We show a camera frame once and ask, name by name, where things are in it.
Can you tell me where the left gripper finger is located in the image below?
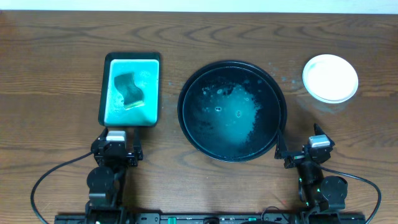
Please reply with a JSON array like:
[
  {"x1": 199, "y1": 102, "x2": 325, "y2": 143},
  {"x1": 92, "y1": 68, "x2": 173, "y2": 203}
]
[
  {"x1": 98, "y1": 128, "x2": 108, "y2": 142},
  {"x1": 133, "y1": 128, "x2": 142, "y2": 154}
]

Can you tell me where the yellow green sponge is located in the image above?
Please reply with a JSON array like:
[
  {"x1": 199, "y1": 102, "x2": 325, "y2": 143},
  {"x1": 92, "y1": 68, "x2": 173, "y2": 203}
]
[{"x1": 114, "y1": 73, "x2": 144, "y2": 110}]

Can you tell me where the white plate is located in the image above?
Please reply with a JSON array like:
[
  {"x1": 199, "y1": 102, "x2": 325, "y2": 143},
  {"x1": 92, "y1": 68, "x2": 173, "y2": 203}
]
[{"x1": 302, "y1": 54, "x2": 359, "y2": 104}]

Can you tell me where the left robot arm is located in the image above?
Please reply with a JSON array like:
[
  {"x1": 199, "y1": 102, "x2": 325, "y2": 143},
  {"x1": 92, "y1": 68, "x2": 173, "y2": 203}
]
[{"x1": 83, "y1": 128, "x2": 143, "y2": 224}]

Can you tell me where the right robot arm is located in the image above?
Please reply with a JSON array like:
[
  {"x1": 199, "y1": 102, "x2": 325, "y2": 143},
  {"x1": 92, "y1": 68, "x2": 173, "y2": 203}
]
[{"x1": 274, "y1": 124, "x2": 348, "y2": 212}]

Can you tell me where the rectangular tray with soapy water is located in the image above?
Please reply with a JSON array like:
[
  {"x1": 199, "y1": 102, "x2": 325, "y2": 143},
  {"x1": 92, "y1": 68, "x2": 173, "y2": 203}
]
[{"x1": 98, "y1": 52, "x2": 161, "y2": 127}]

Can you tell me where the round dark tray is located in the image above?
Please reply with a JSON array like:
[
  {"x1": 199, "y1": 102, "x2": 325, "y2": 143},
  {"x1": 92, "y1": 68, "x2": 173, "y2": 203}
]
[{"x1": 177, "y1": 60, "x2": 287, "y2": 162}]

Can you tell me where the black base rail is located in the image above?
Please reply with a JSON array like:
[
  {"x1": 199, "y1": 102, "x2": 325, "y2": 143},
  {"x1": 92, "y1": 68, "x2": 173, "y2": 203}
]
[{"x1": 54, "y1": 212, "x2": 367, "y2": 224}]

